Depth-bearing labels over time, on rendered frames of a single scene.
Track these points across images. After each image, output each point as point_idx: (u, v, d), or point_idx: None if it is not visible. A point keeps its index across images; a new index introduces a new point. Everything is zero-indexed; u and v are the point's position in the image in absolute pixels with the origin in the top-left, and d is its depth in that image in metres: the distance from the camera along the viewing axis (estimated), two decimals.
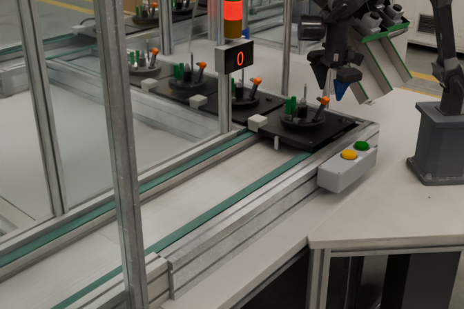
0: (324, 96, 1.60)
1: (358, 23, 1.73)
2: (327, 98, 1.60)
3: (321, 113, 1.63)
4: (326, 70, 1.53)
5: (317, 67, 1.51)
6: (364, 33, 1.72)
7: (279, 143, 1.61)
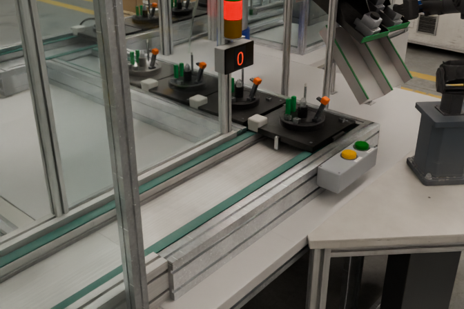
0: (324, 96, 1.60)
1: (358, 23, 1.73)
2: (327, 98, 1.60)
3: (321, 113, 1.63)
4: None
5: None
6: (364, 33, 1.72)
7: (279, 143, 1.61)
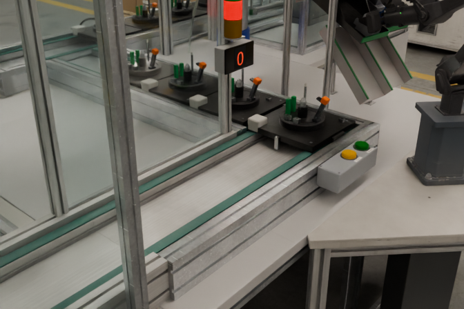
0: (324, 96, 1.60)
1: (358, 23, 1.73)
2: (327, 98, 1.60)
3: (321, 113, 1.63)
4: None
5: None
6: (364, 33, 1.72)
7: (279, 143, 1.61)
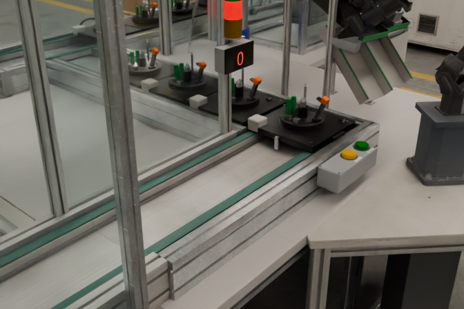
0: (324, 96, 1.60)
1: (337, 41, 1.63)
2: (327, 98, 1.60)
3: (321, 113, 1.63)
4: None
5: None
6: (347, 48, 1.62)
7: (279, 143, 1.61)
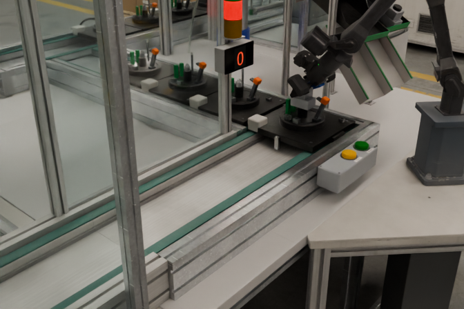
0: (324, 96, 1.60)
1: (291, 99, 1.66)
2: (327, 98, 1.60)
3: (321, 113, 1.63)
4: None
5: None
6: (300, 106, 1.64)
7: (279, 143, 1.61)
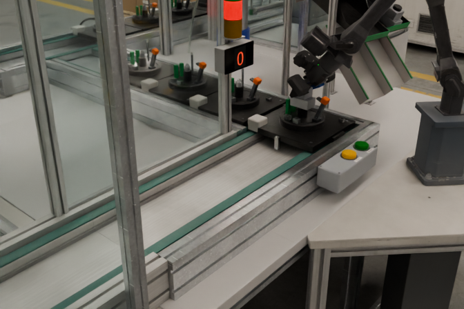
0: (324, 96, 1.60)
1: (291, 99, 1.66)
2: (327, 98, 1.60)
3: (321, 113, 1.63)
4: None
5: None
6: (300, 106, 1.64)
7: (279, 143, 1.61)
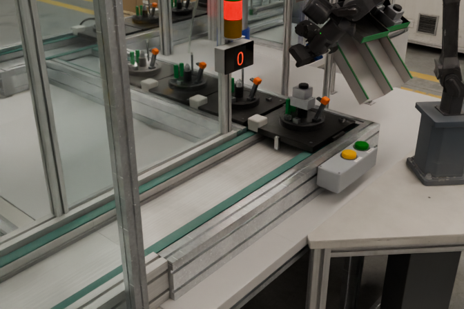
0: (324, 96, 1.60)
1: (291, 99, 1.66)
2: (327, 98, 1.60)
3: (321, 113, 1.63)
4: None
5: (313, 58, 1.57)
6: (300, 106, 1.64)
7: (279, 143, 1.61)
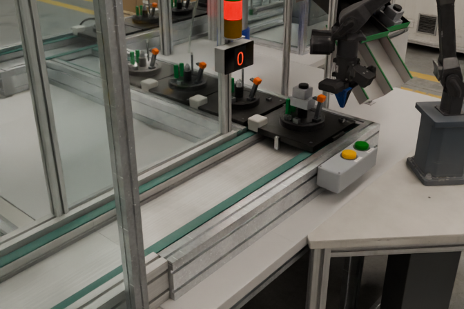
0: (320, 94, 1.61)
1: (291, 99, 1.66)
2: (323, 95, 1.61)
3: (320, 112, 1.63)
4: (348, 90, 1.55)
5: None
6: (300, 106, 1.64)
7: (279, 143, 1.61)
